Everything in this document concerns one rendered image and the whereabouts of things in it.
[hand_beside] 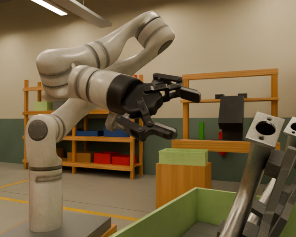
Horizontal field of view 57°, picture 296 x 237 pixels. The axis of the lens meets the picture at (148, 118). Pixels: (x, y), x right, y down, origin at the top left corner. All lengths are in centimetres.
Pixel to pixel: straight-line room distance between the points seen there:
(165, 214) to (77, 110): 39
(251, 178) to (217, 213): 52
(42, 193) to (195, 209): 50
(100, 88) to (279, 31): 543
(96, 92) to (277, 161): 32
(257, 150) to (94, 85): 30
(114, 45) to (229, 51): 516
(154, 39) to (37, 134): 42
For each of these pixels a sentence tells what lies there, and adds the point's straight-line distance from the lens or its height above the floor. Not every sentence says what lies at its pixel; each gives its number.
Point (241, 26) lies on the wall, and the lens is 589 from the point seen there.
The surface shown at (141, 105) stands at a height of 122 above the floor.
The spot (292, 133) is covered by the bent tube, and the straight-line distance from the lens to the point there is 74.
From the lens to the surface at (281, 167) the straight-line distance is 45.
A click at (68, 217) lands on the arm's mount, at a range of 98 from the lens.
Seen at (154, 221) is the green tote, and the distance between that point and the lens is 74.
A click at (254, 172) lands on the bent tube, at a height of 111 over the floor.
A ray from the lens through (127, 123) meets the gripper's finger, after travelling 45.
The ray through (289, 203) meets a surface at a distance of 63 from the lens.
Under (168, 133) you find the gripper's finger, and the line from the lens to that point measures 43.
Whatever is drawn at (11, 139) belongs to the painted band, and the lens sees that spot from 865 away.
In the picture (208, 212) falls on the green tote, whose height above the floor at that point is 88.
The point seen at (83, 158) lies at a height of 34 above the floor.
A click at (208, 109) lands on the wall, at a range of 569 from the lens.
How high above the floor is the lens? 120
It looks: level
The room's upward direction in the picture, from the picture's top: straight up
